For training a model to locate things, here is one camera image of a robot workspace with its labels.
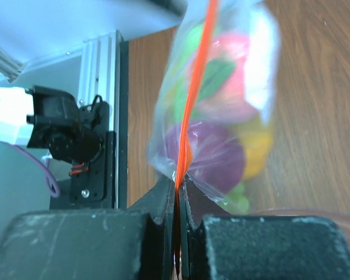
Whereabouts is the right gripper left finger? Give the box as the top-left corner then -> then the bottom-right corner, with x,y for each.
0,177 -> 174,279

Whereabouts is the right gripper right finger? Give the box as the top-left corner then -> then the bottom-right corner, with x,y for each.
180,180 -> 350,279

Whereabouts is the clear zip top bag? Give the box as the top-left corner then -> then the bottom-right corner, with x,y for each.
146,0 -> 282,215

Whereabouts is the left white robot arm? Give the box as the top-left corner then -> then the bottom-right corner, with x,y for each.
0,86 -> 109,176

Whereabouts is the purple fake onion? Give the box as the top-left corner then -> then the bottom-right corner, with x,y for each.
163,121 -> 247,195

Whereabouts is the yellow fake bell pepper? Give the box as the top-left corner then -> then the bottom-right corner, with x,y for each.
230,115 -> 274,180

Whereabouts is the red fake tomato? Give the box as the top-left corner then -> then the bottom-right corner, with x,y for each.
194,31 -> 258,123

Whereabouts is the green fake vegetable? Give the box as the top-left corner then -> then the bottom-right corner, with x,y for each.
159,29 -> 257,214

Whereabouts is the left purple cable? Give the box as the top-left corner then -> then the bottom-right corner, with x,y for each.
10,142 -> 61,199

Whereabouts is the aluminium frame rail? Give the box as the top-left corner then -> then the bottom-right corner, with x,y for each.
0,31 -> 121,209

